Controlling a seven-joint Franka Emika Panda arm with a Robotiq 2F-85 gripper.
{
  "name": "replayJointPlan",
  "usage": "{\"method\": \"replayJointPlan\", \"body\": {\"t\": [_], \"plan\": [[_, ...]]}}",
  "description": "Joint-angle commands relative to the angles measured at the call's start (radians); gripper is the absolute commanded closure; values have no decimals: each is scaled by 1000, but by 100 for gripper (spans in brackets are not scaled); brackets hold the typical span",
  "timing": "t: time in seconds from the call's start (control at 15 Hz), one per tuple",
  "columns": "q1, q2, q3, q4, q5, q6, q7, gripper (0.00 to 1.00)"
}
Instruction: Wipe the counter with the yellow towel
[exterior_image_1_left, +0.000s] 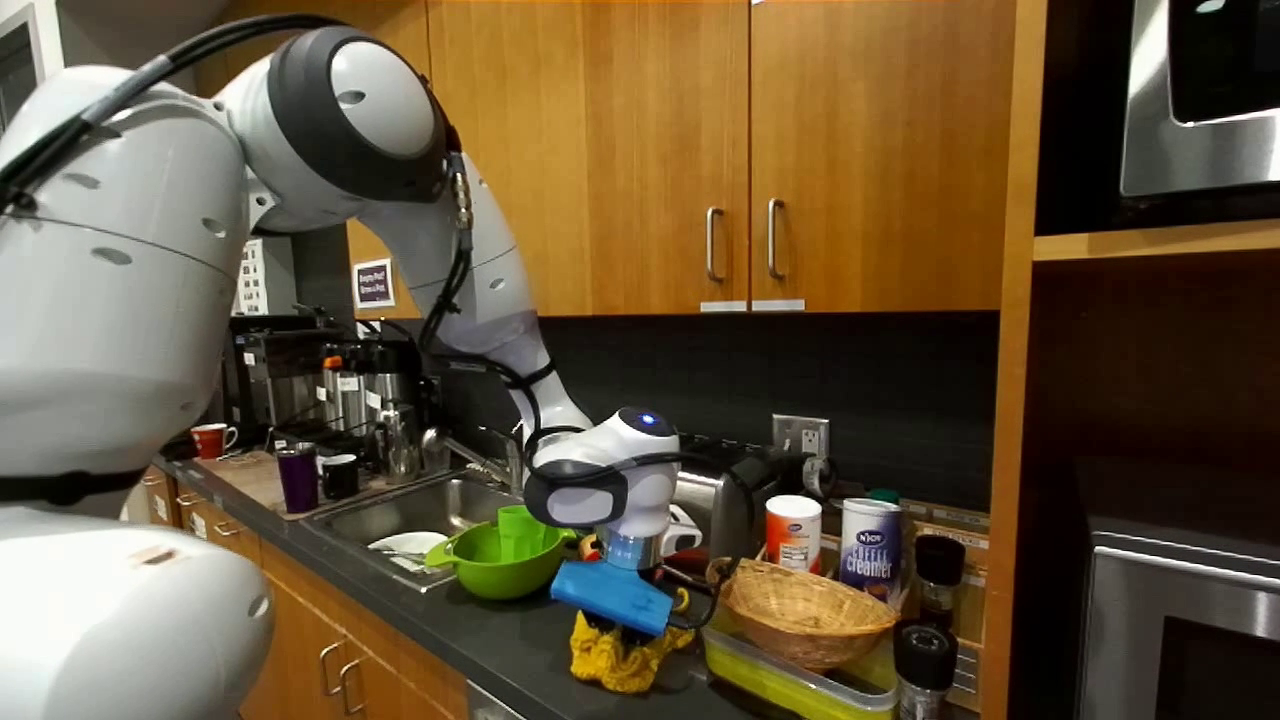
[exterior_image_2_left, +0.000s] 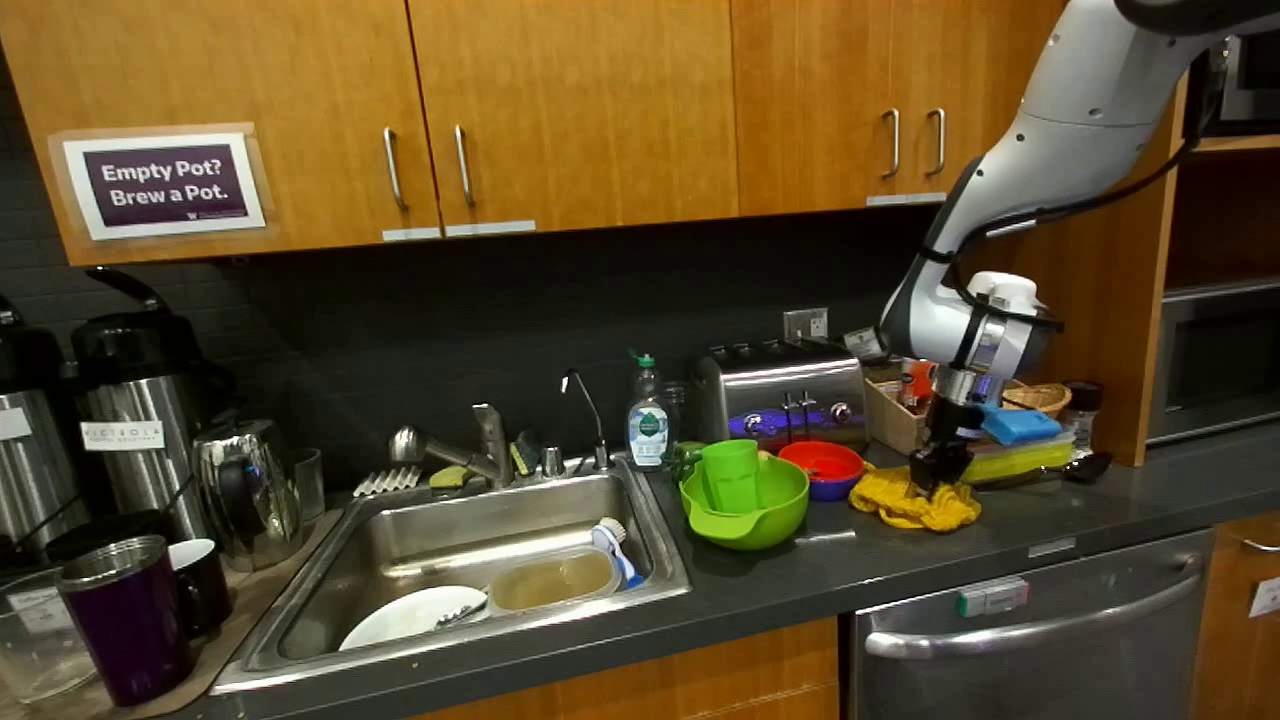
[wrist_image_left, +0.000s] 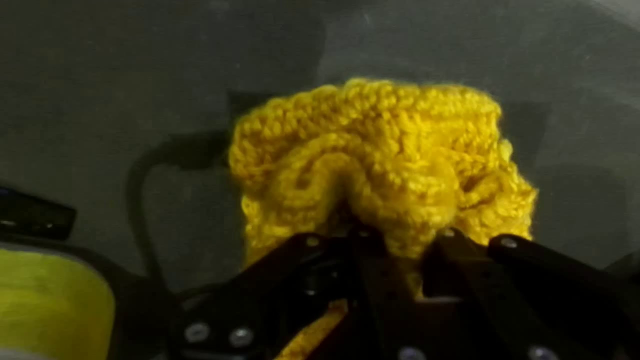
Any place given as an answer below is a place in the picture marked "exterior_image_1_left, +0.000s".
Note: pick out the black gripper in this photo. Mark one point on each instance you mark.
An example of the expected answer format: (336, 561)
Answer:
(674, 599)

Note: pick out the yellow towel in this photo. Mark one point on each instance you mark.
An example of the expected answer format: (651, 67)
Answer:
(613, 660)

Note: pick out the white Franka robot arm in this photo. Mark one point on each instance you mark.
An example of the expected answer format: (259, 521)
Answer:
(132, 294)

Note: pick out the steel toaster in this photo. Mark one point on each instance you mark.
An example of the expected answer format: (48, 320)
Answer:
(745, 500)

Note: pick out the wicker basket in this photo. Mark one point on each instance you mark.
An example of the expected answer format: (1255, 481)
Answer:
(804, 612)

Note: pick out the white and red canister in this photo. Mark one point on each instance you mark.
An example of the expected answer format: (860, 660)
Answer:
(795, 532)

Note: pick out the yellow-green plastic container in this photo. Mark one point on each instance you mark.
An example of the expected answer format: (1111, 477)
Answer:
(786, 684)

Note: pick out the green plastic cup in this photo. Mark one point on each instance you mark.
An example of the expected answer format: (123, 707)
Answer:
(521, 524)

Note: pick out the green plastic bowl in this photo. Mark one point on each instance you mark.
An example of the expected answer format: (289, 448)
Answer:
(501, 566)

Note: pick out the white and blue canister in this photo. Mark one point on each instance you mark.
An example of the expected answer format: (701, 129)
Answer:
(870, 540)

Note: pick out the black pepper grinder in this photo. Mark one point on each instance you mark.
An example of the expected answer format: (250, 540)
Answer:
(926, 665)
(941, 572)

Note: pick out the white plate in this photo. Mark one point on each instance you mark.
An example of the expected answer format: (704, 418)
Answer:
(404, 544)

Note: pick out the stainless steel sink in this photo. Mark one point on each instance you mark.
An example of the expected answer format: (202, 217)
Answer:
(401, 514)

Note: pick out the glass coffee carafe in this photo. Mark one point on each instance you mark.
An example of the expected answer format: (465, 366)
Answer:
(388, 445)

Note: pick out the black mug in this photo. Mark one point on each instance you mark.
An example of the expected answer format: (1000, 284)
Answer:
(336, 477)

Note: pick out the wooden base cabinet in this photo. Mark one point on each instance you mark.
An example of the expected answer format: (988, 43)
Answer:
(314, 624)

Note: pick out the wooden appliance shelf tower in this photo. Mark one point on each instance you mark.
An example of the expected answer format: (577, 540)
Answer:
(1012, 402)

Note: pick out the purple mug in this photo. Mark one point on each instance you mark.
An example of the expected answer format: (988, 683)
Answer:
(298, 477)

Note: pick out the wooden upper cabinet door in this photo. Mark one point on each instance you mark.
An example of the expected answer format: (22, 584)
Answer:
(533, 105)
(883, 147)
(665, 132)

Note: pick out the black coffee brewer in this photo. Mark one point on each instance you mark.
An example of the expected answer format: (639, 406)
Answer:
(266, 373)

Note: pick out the wooden cabinet door with sign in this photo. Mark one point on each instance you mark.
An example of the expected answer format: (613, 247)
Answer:
(365, 247)

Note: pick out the red mug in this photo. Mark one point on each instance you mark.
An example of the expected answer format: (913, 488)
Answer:
(211, 439)

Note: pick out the steel countertop oven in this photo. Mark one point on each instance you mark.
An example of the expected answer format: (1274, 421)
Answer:
(1173, 624)

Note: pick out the steel microwave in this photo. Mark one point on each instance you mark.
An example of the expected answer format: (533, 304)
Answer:
(1203, 92)

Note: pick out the blue wrist camera box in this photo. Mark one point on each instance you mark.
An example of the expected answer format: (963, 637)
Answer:
(611, 599)

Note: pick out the wall power outlet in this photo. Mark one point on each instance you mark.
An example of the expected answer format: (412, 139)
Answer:
(801, 439)

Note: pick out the white wall sign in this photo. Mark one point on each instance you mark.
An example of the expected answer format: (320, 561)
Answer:
(374, 284)

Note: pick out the white wall notice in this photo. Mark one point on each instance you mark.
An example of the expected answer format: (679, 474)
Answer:
(250, 284)

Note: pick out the white door frame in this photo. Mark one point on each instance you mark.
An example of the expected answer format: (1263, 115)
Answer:
(32, 43)

